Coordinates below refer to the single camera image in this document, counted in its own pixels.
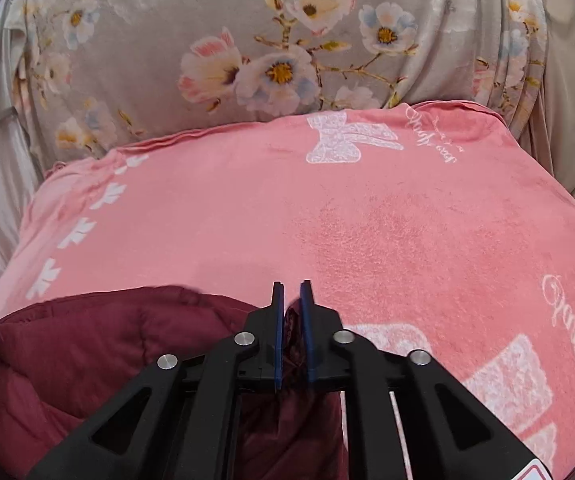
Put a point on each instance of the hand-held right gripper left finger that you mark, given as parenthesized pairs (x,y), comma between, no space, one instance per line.
(278,345)

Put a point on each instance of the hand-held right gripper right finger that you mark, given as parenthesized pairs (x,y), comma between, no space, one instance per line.
(308,345)

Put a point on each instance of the maroon puffer jacket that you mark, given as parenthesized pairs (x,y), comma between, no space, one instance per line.
(92,360)

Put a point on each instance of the pink printed blanket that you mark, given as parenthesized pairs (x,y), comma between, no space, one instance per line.
(367,235)

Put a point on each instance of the grey floral bed sheet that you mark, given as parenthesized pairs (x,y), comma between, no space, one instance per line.
(167,10)

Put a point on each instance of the beige curtain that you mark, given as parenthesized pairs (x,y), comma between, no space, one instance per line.
(572,85)

